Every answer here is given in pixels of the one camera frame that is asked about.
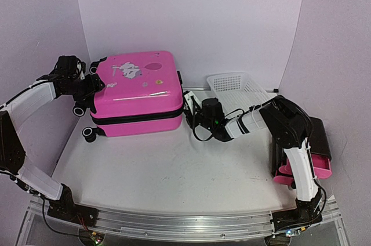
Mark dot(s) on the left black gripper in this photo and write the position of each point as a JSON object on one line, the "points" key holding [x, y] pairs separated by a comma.
{"points": [[94, 87]]}

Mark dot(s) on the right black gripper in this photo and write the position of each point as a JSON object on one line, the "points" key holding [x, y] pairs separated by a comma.
{"points": [[189, 121]]}

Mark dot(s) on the pink hard-shell suitcase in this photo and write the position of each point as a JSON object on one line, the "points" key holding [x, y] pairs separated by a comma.
{"points": [[142, 93]]}

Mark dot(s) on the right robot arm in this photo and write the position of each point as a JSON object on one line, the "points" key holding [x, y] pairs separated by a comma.
{"points": [[289, 126]]}

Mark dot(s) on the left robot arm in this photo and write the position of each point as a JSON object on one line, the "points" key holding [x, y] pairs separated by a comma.
{"points": [[68, 77]]}

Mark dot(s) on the white perforated plastic basket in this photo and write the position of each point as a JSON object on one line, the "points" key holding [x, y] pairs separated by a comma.
{"points": [[237, 90]]}

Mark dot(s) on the black and pink drawer organizer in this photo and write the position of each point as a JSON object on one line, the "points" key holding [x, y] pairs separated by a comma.
{"points": [[320, 152]]}

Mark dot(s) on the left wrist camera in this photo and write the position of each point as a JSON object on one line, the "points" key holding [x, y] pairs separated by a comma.
{"points": [[80, 70]]}

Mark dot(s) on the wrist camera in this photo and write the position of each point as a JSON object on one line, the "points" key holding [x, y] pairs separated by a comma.
{"points": [[191, 101], [80, 70]]}

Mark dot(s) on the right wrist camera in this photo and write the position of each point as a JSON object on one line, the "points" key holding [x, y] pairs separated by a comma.
{"points": [[191, 101]]}

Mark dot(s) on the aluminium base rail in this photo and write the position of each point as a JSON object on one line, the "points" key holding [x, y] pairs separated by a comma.
{"points": [[210, 228]]}

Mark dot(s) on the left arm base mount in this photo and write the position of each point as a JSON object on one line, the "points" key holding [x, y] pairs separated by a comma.
{"points": [[74, 213]]}

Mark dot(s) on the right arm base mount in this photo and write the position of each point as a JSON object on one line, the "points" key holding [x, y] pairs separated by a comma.
{"points": [[293, 219]]}

